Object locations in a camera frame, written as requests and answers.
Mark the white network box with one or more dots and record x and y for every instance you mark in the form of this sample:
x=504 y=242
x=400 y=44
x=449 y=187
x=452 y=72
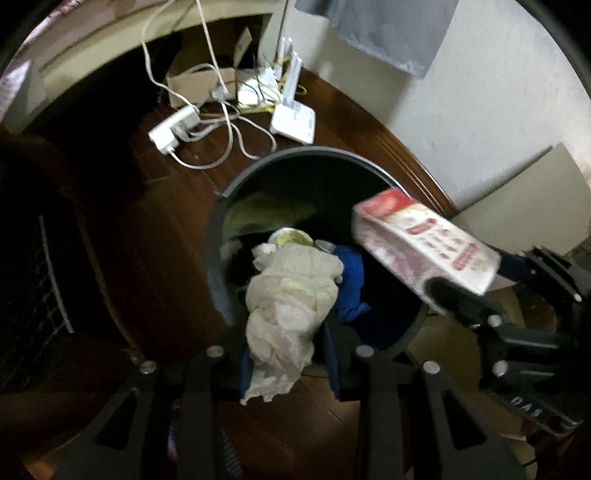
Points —
x=251 y=90

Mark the white power strip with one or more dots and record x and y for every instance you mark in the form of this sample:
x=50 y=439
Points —
x=173 y=129

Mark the blue cloth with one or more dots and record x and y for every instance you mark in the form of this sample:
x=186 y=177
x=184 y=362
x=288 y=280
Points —
x=351 y=281

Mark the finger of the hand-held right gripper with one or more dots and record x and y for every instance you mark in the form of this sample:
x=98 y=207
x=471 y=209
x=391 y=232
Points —
x=461 y=300
x=510 y=265

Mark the beige paper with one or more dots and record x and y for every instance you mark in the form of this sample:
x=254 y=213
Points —
x=286 y=304

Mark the grey board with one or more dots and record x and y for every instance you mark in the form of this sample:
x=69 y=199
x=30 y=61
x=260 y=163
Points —
x=521 y=203

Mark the white router with antennas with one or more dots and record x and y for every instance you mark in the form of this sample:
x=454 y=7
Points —
x=293 y=122

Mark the red and white carton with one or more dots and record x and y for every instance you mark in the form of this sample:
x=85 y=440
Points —
x=415 y=240

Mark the brown cardboard box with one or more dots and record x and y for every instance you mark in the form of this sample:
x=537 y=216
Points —
x=189 y=85

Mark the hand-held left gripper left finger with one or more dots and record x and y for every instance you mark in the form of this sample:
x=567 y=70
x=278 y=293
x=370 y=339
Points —
x=244 y=374

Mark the black trash bin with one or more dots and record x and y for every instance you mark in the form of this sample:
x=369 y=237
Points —
x=216 y=286

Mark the grey hanging cloth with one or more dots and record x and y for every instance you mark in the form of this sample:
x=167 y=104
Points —
x=392 y=32

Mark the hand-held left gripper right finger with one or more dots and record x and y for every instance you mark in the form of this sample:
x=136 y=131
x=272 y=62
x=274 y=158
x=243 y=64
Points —
x=333 y=364

